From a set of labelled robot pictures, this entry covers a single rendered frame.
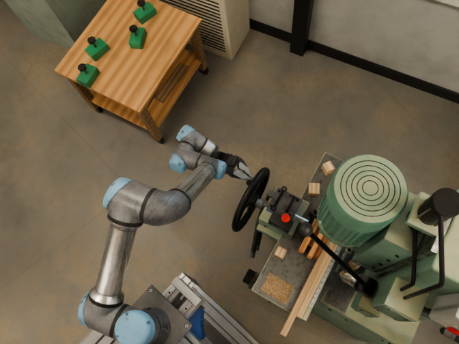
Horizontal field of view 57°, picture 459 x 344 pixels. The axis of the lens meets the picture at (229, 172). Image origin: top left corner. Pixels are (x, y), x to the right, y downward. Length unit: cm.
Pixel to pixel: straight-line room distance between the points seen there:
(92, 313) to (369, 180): 98
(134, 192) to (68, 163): 161
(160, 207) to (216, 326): 107
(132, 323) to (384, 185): 90
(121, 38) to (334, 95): 135
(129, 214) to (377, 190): 73
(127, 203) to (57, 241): 149
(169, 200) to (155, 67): 119
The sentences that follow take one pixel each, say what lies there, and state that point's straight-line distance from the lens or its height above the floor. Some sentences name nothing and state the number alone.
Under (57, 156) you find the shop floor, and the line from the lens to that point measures 297.
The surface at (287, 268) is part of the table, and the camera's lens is 157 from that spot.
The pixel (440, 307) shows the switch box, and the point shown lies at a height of 138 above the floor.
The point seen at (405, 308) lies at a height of 130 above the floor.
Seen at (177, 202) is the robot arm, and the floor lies 120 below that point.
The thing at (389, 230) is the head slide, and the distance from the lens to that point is 111.
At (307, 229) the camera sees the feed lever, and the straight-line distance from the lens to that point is 105.
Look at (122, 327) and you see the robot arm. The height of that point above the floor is 105.
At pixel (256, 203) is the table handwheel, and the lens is 169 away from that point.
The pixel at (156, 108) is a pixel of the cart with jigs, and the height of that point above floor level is 18.
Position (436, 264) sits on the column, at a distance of 102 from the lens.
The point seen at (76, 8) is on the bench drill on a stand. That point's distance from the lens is 312.
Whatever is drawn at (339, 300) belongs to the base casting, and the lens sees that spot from 169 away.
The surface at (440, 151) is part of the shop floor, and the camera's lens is 285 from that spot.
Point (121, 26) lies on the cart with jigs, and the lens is 260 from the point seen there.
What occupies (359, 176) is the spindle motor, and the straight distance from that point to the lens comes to 103.
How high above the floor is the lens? 246
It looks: 70 degrees down
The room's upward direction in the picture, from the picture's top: 14 degrees counter-clockwise
